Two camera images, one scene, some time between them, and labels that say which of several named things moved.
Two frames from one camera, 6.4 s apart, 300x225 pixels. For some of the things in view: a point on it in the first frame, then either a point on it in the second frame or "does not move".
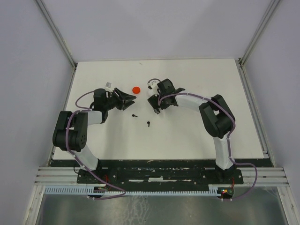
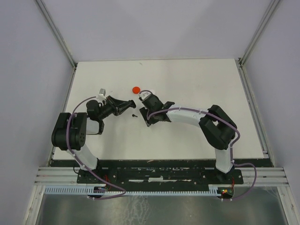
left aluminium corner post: (56, 33) does not move
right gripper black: (153, 100) -> (144, 112)
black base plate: (223, 176) does not move
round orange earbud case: (136, 90) does not move
